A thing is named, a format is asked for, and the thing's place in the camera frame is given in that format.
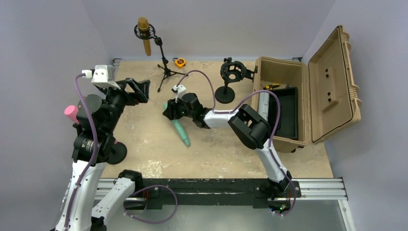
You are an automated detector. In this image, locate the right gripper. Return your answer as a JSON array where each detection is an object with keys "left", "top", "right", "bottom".
[{"left": 165, "top": 94, "right": 195, "bottom": 120}]

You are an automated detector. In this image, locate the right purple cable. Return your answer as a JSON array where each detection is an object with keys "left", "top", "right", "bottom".
[{"left": 175, "top": 69, "right": 297, "bottom": 218}]

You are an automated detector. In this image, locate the orange tape measure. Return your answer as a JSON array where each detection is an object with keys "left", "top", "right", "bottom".
[{"left": 172, "top": 58, "right": 186, "bottom": 69}]

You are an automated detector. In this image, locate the tan plastic case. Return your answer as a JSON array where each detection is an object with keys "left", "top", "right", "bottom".
[{"left": 251, "top": 25, "right": 361, "bottom": 153}]

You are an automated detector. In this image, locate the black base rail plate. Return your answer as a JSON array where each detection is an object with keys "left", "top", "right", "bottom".
[{"left": 124, "top": 178, "right": 302, "bottom": 211}]

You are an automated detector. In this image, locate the gold microphone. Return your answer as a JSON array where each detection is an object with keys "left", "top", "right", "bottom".
[{"left": 138, "top": 17, "right": 151, "bottom": 56}]

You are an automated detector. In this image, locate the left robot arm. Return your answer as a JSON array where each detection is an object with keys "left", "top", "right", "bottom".
[{"left": 55, "top": 78, "right": 151, "bottom": 231}]

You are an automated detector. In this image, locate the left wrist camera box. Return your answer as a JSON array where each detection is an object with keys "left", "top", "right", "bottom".
[{"left": 91, "top": 64, "right": 119, "bottom": 89}]

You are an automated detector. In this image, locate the black tripod microphone stand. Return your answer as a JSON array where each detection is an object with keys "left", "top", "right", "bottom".
[{"left": 134, "top": 24, "right": 189, "bottom": 93}]

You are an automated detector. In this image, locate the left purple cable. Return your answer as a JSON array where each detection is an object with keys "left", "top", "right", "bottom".
[{"left": 62, "top": 70, "right": 98, "bottom": 231}]

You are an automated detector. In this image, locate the purple cable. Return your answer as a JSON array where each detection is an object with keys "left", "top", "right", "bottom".
[
  {"left": 62, "top": 70, "right": 98, "bottom": 231},
  {"left": 175, "top": 69, "right": 297, "bottom": 218}
]

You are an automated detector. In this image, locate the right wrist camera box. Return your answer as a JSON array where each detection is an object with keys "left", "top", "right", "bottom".
[{"left": 172, "top": 84, "right": 187, "bottom": 102}]

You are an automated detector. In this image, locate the yellow black tool in case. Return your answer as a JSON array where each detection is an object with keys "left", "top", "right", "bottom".
[{"left": 263, "top": 84, "right": 280, "bottom": 90}]

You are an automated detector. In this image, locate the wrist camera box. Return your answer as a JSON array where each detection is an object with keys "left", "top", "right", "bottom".
[
  {"left": 91, "top": 64, "right": 119, "bottom": 89},
  {"left": 172, "top": 84, "right": 187, "bottom": 102}
]

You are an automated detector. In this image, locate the pink microphone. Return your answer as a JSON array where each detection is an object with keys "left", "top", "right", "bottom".
[{"left": 64, "top": 105, "right": 79, "bottom": 124}]

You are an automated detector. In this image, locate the black tray in case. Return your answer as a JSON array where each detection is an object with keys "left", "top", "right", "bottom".
[{"left": 271, "top": 87, "right": 298, "bottom": 140}]

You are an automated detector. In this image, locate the mint green microphone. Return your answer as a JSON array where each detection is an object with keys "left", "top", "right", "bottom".
[{"left": 163, "top": 103, "right": 191, "bottom": 147}]

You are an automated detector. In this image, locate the grey box in case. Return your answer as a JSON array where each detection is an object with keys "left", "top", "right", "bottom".
[{"left": 257, "top": 92, "right": 270, "bottom": 120}]

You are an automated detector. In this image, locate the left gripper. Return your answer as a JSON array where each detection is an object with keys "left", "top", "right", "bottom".
[{"left": 100, "top": 77, "right": 149, "bottom": 132}]

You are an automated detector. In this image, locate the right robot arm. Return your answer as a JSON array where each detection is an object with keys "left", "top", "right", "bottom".
[{"left": 163, "top": 93, "right": 298, "bottom": 199}]

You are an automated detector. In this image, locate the black round-base stand with shockmount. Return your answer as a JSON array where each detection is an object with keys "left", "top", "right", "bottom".
[{"left": 215, "top": 57, "right": 258, "bottom": 104}]

